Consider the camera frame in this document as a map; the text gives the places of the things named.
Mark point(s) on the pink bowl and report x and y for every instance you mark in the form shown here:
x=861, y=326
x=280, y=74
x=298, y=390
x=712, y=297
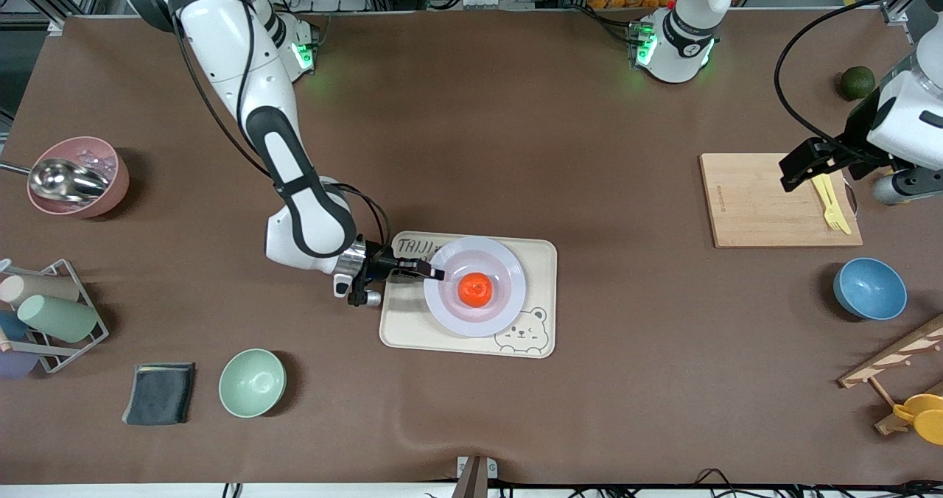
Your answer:
x=114, y=188

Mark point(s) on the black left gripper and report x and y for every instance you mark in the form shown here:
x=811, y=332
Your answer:
x=845, y=147

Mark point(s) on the blue bowl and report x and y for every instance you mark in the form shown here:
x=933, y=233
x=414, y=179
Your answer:
x=871, y=289

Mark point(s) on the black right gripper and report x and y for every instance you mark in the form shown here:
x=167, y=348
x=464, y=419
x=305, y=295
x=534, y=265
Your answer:
x=381, y=267

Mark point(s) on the shiny metal ladle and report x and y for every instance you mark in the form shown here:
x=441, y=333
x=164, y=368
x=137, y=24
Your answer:
x=62, y=180

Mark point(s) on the purple cup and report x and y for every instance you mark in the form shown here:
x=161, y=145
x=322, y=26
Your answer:
x=15, y=365

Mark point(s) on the dark green avocado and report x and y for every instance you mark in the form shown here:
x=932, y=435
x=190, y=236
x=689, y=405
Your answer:
x=857, y=83

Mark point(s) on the mint green bowl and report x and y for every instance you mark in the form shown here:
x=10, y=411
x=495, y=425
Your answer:
x=252, y=384

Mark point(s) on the yellow mug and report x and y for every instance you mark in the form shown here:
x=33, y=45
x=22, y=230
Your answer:
x=927, y=418

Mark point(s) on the mint green cup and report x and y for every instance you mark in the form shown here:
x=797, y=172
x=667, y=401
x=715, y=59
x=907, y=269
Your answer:
x=59, y=318

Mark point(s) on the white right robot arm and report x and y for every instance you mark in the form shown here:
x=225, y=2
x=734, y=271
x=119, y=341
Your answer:
x=295, y=188

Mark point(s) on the metal table edge bracket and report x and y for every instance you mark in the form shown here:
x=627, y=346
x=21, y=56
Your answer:
x=475, y=472

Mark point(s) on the cream bear print tray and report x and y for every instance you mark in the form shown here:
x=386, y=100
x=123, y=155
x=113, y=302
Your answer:
x=412, y=332

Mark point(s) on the wooden peg rack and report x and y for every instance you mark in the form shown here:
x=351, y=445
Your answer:
x=895, y=354

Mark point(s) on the lavender round plate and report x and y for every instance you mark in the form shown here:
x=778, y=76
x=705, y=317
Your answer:
x=508, y=314

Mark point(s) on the blue cup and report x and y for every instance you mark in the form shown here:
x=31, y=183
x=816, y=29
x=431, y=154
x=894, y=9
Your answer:
x=11, y=326

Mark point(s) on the yellow plastic fork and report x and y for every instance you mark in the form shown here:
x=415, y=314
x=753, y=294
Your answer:
x=829, y=211

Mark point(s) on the dark grey folded cloth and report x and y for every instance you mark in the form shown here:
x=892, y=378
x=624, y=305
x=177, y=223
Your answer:
x=159, y=395

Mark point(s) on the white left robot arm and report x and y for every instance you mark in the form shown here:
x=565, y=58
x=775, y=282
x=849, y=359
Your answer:
x=681, y=45

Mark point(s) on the beige cup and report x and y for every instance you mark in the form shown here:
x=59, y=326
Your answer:
x=40, y=288

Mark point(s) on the orange mandarin fruit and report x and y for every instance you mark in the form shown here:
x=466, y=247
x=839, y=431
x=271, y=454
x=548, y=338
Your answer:
x=475, y=290

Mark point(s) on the wooden cutting board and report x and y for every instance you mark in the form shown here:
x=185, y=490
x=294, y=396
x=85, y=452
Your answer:
x=744, y=218

